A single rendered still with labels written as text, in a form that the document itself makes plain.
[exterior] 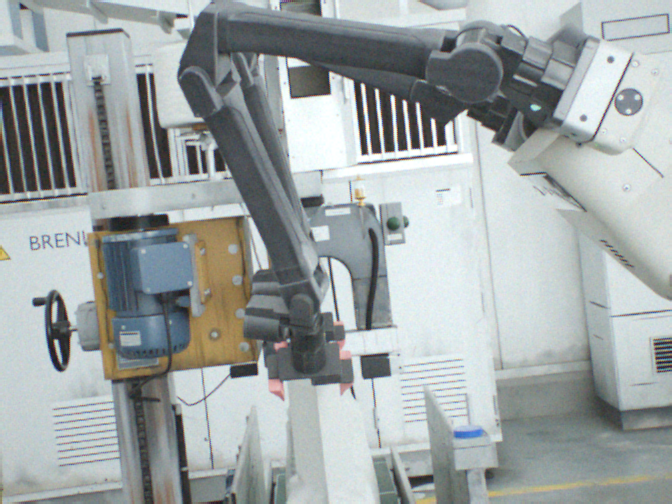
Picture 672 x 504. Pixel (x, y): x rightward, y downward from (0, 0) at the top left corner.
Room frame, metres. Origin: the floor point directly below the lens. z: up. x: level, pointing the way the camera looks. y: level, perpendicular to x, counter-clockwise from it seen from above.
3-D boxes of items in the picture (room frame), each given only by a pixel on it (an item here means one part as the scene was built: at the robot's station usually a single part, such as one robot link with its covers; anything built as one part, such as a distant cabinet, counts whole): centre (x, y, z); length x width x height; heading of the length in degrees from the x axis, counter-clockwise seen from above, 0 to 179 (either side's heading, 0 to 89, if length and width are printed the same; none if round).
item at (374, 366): (2.52, -0.07, 0.98); 0.09 x 0.05 x 0.05; 91
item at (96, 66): (2.52, 0.46, 1.68); 0.05 x 0.03 x 0.06; 91
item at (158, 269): (2.26, 0.34, 1.25); 0.10 x 0.08 x 0.12; 116
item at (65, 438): (5.75, 0.48, 1.05); 2.28 x 1.16 x 2.09; 91
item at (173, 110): (2.37, 0.24, 1.61); 0.17 x 0.17 x 0.17
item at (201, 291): (2.42, 0.30, 1.23); 0.28 x 0.07 x 0.16; 1
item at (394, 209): (2.53, -0.13, 1.29); 0.08 x 0.05 x 0.09; 1
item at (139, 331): (2.35, 0.39, 1.21); 0.15 x 0.15 x 0.25
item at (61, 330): (2.57, 0.62, 1.13); 0.18 x 0.11 x 0.18; 1
